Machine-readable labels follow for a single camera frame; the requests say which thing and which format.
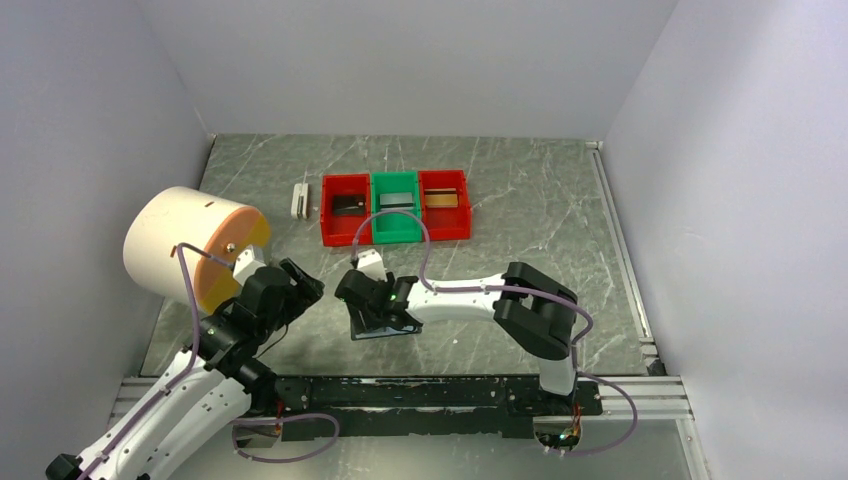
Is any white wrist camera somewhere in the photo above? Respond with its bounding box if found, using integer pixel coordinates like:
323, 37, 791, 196
232, 245, 267, 286
355, 249, 386, 276

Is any silver card in bin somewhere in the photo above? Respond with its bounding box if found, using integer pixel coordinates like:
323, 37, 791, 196
378, 192, 415, 209

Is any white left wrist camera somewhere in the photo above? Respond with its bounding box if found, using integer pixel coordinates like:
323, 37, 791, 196
232, 245, 267, 286

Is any white orange cylinder drum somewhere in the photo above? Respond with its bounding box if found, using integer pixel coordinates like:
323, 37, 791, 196
122, 186, 273, 316

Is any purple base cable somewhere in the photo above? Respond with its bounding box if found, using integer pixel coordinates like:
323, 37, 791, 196
543, 370, 641, 460
230, 413, 340, 464

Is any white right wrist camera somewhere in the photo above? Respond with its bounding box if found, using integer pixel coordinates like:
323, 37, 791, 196
355, 249, 386, 276

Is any small white clip block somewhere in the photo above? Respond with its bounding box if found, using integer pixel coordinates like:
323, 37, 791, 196
290, 182, 310, 220

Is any gold card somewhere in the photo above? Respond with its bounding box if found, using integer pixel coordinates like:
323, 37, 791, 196
424, 189, 459, 209

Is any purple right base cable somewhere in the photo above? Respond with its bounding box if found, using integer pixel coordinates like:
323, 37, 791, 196
543, 370, 641, 460

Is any aluminium frame rail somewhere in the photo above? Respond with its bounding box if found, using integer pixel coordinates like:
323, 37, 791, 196
130, 134, 705, 479

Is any red plastic bin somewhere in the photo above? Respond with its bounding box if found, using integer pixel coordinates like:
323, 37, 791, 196
320, 173, 372, 247
418, 170, 472, 241

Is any green plastic bin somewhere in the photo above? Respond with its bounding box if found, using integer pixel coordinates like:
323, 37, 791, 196
371, 171, 422, 244

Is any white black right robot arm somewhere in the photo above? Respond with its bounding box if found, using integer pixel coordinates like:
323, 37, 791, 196
335, 262, 590, 414

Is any black card in bin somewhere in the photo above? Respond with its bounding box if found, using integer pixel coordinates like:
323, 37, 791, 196
331, 195, 368, 217

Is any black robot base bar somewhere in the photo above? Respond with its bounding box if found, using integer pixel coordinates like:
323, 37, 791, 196
248, 374, 603, 439

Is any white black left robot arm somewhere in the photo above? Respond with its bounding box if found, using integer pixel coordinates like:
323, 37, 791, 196
46, 259, 324, 479

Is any black leather card holder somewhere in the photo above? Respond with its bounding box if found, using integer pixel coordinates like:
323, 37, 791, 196
348, 307, 423, 341

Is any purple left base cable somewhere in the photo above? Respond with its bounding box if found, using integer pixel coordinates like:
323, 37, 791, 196
230, 413, 340, 464

